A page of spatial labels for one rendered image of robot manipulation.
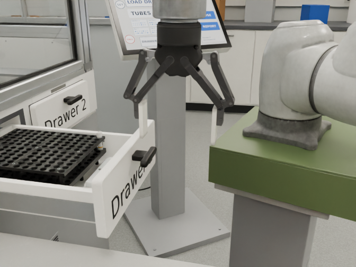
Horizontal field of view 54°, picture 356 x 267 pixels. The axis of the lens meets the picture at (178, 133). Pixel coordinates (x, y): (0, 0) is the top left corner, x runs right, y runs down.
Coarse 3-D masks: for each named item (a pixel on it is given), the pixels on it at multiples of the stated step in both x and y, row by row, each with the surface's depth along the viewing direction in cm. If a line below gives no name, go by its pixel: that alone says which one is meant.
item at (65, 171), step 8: (104, 136) 77; (88, 144) 73; (96, 144) 73; (80, 152) 69; (88, 152) 70; (72, 160) 66; (80, 160) 66; (64, 168) 64; (72, 168) 64; (64, 176) 61
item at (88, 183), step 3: (108, 159) 78; (105, 162) 76; (102, 165) 75; (99, 168) 73; (96, 171) 73; (99, 171) 73; (93, 174) 71; (96, 174) 71; (90, 177) 70; (93, 177) 70; (87, 180) 69; (90, 180) 69; (87, 183) 69; (90, 183) 68; (87, 186) 69; (90, 186) 69
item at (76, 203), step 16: (32, 128) 84; (48, 128) 83; (112, 144) 80; (0, 192) 60; (16, 192) 60; (32, 192) 59; (48, 192) 58; (64, 192) 58; (80, 192) 57; (0, 208) 62; (16, 208) 61; (32, 208) 60; (48, 208) 59; (64, 208) 59; (80, 208) 58
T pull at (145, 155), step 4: (152, 148) 68; (156, 148) 69; (136, 152) 67; (140, 152) 67; (144, 152) 67; (148, 152) 66; (152, 152) 66; (132, 156) 65; (136, 156) 65; (140, 156) 65; (144, 156) 65; (148, 156) 65; (152, 156) 66; (132, 160) 66; (136, 160) 65; (140, 160) 65; (144, 160) 63; (148, 160) 64; (140, 164) 63; (144, 164) 63
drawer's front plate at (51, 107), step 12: (84, 84) 112; (48, 96) 96; (60, 96) 99; (84, 96) 113; (36, 108) 88; (48, 108) 94; (60, 108) 100; (72, 108) 106; (84, 108) 114; (36, 120) 89; (72, 120) 107
